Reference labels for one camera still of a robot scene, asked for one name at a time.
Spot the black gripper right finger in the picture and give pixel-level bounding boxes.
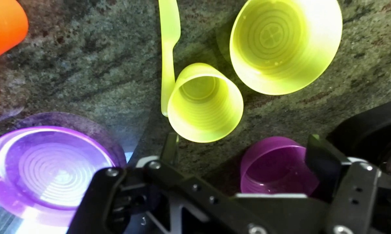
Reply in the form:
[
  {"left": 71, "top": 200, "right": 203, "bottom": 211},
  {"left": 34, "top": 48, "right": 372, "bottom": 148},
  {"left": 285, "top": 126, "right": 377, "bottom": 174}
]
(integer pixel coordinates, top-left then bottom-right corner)
[{"left": 306, "top": 134, "right": 384, "bottom": 234}]

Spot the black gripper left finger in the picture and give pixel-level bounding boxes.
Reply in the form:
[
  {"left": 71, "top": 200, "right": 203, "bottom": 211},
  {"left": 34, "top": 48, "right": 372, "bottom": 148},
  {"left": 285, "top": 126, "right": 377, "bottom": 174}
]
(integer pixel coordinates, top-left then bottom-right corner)
[{"left": 67, "top": 130, "right": 267, "bottom": 234}]

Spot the yellow plastic cup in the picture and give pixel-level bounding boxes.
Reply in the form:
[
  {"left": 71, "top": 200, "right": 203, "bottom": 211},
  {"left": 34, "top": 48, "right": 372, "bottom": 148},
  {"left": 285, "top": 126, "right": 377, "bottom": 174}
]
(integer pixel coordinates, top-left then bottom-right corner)
[{"left": 167, "top": 61, "right": 246, "bottom": 144}]

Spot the purple cup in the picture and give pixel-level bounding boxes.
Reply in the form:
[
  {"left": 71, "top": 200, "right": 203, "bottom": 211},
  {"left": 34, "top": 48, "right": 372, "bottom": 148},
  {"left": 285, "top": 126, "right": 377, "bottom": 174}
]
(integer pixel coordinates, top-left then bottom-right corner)
[{"left": 240, "top": 135, "right": 321, "bottom": 198}]

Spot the yellow plastic bowl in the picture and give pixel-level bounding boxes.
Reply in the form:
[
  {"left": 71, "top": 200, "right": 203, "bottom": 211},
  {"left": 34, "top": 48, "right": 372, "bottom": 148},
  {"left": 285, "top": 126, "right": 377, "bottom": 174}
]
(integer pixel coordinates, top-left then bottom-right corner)
[{"left": 229, "top": 0, "right": 345, "bottom": 98}]

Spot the orange plastic cup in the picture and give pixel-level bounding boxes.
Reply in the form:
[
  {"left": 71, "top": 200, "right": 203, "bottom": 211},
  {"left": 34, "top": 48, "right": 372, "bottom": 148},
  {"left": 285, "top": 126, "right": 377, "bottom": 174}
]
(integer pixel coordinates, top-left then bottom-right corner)
[{"left": 0, "top": 0, "right": 30, "bottom": 64}]

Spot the purple plastic plate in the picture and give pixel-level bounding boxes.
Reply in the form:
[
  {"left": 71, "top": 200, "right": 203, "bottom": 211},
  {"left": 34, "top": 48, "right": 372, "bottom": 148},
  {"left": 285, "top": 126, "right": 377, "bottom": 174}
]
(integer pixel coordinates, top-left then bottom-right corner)
[{"left": 0, "top": 125, "right": 128, "bottom": 221}]

